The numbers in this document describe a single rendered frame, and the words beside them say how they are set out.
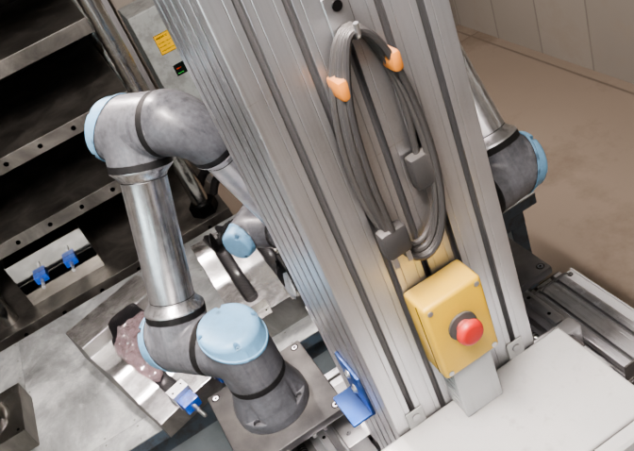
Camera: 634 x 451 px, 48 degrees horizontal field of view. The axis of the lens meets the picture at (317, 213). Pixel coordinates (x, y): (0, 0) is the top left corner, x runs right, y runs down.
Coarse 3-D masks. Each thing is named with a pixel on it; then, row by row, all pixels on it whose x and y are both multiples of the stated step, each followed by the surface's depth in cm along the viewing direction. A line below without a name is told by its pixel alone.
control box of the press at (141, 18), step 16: (144, 0) 235; (128, 16) 227; (144, 16) 227; (144, 32) 229; (160, 32) 231; (144, 48) 231; (160, 48) 233; (160, 64) 236; (176, 64) 238; (160, 80) 238; (176, 80) 240
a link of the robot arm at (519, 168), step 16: (480, 80) 140; (480, 96) 138; (480, 112) 138; (496, 112) 140; (496, 128) 139; (512, 128) 140; (496, 144) 138; (512, 144) 139; (528, 144) 141; (496, 160) 139; (512, 160) 139; (528, 160) 140; (544, 160) 141; (496, 176) 138; (512, 176) 139; (528, 176) 140; (544, 176) 143; (512, 192) 139; (528, 192) 143
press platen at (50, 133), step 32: (64, 64) 272; (96, 64) 259; (0, 96) 269; (32, 96) 256; (64, 96) 244; (96, 96) 234; (0, 128) 241; (32, 128) 231; (64, 128) 225; (0, 160) 221
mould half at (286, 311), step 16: (208, 256) 207; (256, 256) 205; (208, 272) 204; (224, 272) 204; (256, 272) 201; (272, 272) 198; (224, 288) 200; (256, 288) 195; (272, 288) 192; (272, 304) 187; (288, 304) 188; (304, 304) 190; (272, 320) 188; (288, 320) 190; (272, 336) 190
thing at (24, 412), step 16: (16, 384) 201; (0, 400) 198; (16, 400) 196; (0, 416) 196; (16, 416) 190; (32, 416) 196; (0, 432) 191; (16, 432) 186; (32, 432) 189; (0, 448) 185; (16, 448) 187; (32, 448) 189
